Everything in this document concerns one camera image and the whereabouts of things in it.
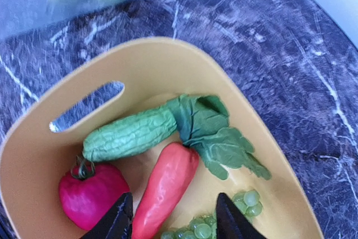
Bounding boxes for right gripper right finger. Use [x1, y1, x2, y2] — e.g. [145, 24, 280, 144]
[215, 193, 265, 239]

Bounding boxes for green toy grapes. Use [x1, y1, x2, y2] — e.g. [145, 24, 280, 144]
[161, 190, 265, 238]

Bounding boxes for red toy apple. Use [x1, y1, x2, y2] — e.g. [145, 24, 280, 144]
[58, 156, 130, 231]

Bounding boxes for green toy leafy vegetable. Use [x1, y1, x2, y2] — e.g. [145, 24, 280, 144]
[166, 95, 271, 180]

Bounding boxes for green toy cucumber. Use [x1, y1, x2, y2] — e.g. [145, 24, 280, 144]
[82, 106, 177, 162]

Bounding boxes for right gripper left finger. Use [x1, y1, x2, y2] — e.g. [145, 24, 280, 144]
[81, 192, 133, 239]

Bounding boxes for orange toy carrot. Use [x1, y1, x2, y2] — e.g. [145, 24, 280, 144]
[131, 142, 199, 238]

